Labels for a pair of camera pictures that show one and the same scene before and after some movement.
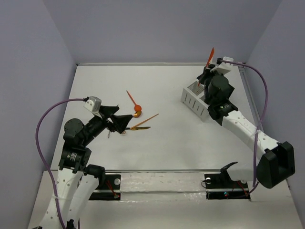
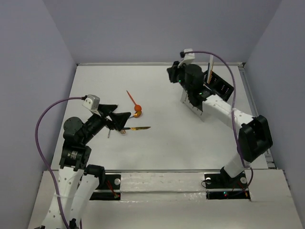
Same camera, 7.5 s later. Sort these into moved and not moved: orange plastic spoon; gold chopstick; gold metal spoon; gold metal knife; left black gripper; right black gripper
Moved: gold chopstick; right black gripper
Not moved: orange plastic spoon; gold metal spoon; left black gripper; gold metal knife
